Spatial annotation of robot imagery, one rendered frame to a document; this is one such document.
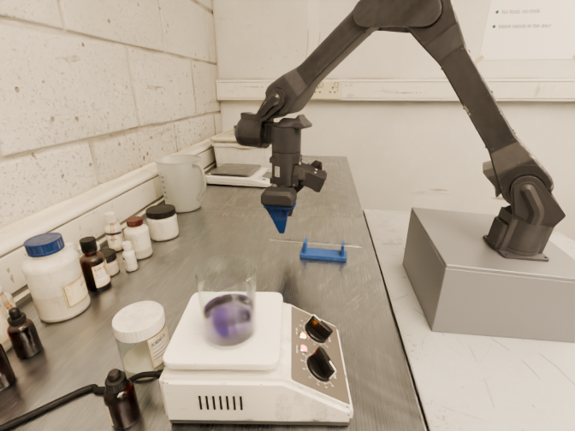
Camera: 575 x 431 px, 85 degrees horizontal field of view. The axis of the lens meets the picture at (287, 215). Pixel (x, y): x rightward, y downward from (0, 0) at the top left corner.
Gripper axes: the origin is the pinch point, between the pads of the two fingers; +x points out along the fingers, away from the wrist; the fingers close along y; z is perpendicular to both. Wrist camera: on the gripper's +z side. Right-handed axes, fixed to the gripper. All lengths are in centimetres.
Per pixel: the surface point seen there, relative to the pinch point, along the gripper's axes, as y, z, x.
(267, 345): -35.8, 4.4, 1.6
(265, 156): 69, -21, 4
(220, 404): -39.5, 0.2, 6.5
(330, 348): -30.0, 11.1, 6.5
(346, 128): 111, 12, -4
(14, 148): -12, -48, -13
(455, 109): 114, 64, -14
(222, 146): 68, -39, 0
